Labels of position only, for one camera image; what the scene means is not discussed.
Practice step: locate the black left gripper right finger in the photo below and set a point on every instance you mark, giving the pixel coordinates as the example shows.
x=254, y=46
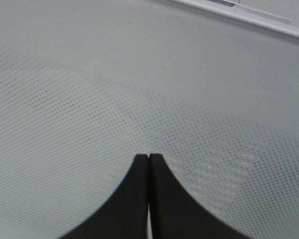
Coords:
x=174, y=214

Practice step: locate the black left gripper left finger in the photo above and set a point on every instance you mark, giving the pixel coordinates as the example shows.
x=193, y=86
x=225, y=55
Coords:
x=124, y=215

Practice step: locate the white microwave door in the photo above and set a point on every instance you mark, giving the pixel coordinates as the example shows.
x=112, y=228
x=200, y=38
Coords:
x=85, y=85

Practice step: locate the white microwave oven body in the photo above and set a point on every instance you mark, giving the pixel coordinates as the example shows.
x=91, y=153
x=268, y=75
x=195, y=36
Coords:
x=243, y=13

